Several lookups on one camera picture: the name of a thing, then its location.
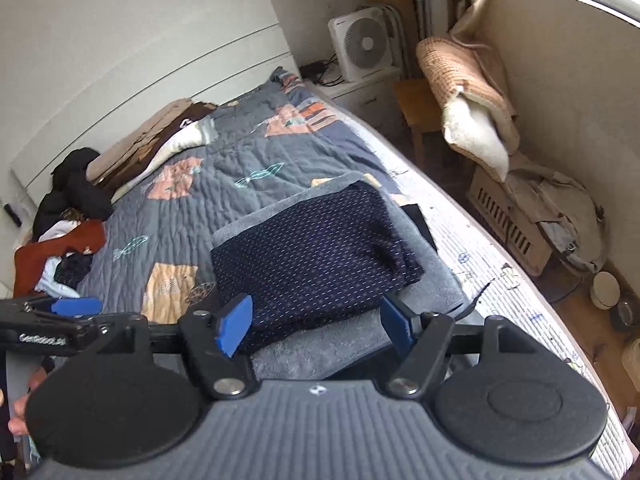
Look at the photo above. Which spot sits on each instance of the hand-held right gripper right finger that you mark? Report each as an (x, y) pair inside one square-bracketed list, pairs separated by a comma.
[(397, 327)]

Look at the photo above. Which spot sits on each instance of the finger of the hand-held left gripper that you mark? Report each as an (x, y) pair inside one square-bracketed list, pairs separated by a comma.
[(75, 306)]

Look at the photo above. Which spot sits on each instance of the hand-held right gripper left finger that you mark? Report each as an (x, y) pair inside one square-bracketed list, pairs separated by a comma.
[(235, 325)]

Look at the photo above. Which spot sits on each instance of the navy dotted sweater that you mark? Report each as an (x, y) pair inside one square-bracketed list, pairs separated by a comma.
[(310, 260)]

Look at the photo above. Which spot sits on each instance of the person's left hand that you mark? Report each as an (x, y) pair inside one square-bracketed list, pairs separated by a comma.
[(17, 415)]

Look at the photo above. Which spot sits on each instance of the pale patterned garment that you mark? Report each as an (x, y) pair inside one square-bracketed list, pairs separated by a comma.
[(60, 275)]

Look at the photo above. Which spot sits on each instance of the folded grey towel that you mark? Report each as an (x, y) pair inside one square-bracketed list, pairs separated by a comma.
[(430, 285)]

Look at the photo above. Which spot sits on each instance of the rust orange garment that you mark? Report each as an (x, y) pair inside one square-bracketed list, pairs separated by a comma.
[(55, 255)]

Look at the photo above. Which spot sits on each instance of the folded black garment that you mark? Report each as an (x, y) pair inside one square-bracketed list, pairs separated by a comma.
[(420, 225)]

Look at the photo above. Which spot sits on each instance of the black hairbrush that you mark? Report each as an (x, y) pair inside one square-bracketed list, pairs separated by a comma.
[(12, 215)]

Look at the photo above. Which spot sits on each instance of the black puffy jacket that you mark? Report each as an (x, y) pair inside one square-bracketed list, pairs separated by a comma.
[(75, 185)]

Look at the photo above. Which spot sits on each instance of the grey quilted bedspread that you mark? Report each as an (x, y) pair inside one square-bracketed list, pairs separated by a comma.
[(200, 195)]

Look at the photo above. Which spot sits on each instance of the beige radiator cover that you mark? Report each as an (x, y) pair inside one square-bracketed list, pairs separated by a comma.
[(505, 220)]

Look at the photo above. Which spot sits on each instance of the folded beige brown blankets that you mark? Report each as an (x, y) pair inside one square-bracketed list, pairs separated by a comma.
[(145, 140)]

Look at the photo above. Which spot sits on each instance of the white pillow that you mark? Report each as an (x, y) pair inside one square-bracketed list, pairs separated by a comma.
[(185, 140)]

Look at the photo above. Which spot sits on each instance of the beige cloth bag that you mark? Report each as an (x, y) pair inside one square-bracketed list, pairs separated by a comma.
[(565, 210)]

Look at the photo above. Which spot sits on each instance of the white bowl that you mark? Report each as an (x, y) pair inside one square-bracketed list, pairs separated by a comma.
[(604, 290)]

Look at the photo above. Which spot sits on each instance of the wooden stool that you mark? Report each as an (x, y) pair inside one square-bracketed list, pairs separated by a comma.
[(417, 105)]

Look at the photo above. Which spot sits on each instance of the metal bowl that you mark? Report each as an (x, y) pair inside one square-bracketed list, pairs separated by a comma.
[(627, 312)]

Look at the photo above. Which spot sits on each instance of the white nightstand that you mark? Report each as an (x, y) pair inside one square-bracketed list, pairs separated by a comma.
[(370, 97)]

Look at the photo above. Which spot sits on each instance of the checkered beige cushion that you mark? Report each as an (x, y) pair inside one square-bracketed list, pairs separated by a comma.
[(465, 90)]

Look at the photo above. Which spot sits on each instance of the white headboard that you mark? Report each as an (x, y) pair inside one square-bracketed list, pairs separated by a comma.
[(150, 70)]

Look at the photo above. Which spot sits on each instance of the black power strip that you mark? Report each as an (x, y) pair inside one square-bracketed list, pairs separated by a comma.
[(312, 67)]

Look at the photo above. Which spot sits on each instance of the white box fan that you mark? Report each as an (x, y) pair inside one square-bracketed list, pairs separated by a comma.
[(365, 42)]

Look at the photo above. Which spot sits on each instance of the beige curtain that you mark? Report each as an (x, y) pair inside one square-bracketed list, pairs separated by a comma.
[(472, 0)]

